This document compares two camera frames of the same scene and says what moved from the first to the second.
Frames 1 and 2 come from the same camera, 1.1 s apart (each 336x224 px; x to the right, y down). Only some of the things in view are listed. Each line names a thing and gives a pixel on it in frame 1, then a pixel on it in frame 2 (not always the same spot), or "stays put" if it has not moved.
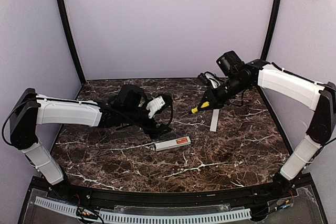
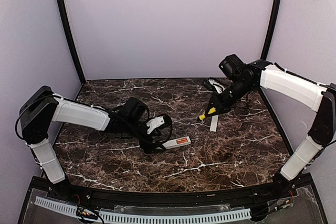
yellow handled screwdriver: (193, 110) → (202, 116)
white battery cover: (214, 123) stays put
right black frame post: (276, 16) stays put
